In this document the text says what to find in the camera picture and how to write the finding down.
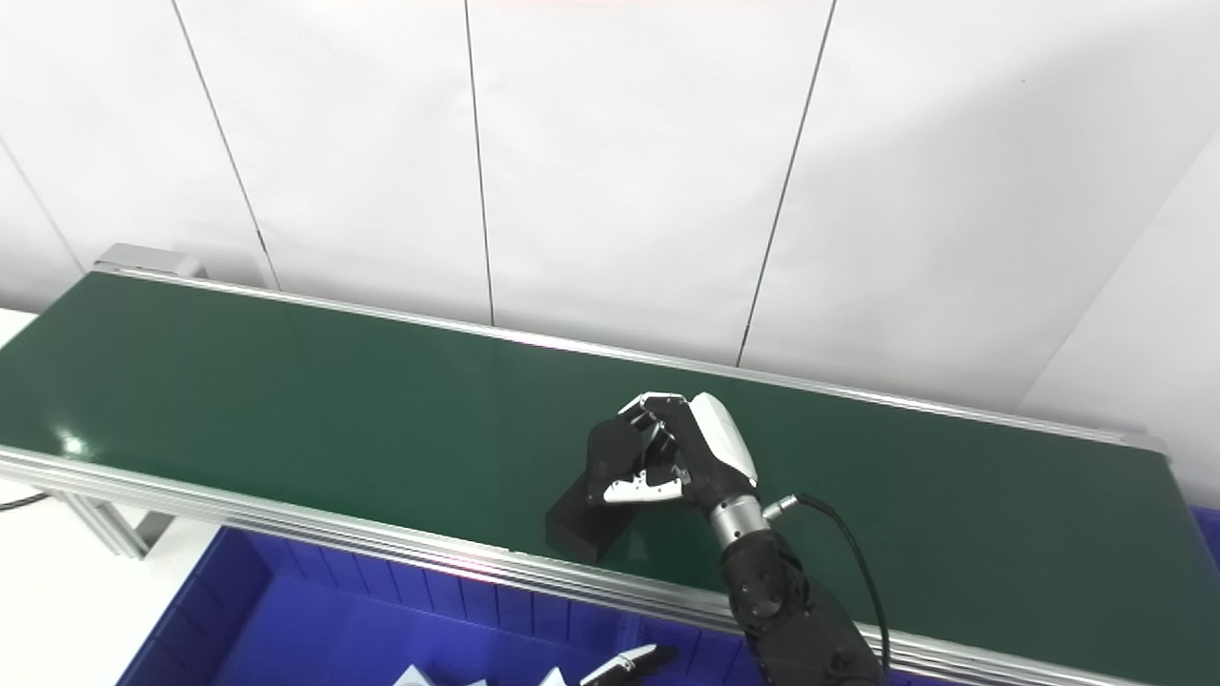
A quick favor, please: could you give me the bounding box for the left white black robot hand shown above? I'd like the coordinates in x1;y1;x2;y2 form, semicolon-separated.
539;644;680;686

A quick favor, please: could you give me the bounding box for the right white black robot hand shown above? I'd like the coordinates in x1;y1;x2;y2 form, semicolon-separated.
599;391;762;520

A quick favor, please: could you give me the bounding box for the black cylinder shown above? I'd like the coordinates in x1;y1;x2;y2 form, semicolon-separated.
545;417;659;563

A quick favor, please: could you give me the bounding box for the blue bin with black parts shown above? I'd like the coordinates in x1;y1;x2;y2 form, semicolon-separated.
658;624;954;686

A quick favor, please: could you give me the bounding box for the blue bin with white part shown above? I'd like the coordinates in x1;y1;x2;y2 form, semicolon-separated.
116;527;659;686

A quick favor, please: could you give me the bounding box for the green conveyor belt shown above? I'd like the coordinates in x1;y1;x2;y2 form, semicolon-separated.
0;267;1220;686

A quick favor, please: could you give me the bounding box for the empty blue bin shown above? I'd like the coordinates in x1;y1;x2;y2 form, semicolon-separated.
1189;505;1220;575

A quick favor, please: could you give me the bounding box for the aluminium conveyor leg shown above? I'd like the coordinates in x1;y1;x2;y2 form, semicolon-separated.
57;491;177;560

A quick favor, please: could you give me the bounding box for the grey conveyor motor housing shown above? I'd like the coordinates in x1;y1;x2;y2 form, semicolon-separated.
93;243;206;279

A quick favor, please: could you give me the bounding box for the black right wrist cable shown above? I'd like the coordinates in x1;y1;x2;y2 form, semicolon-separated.
762;492;893;674

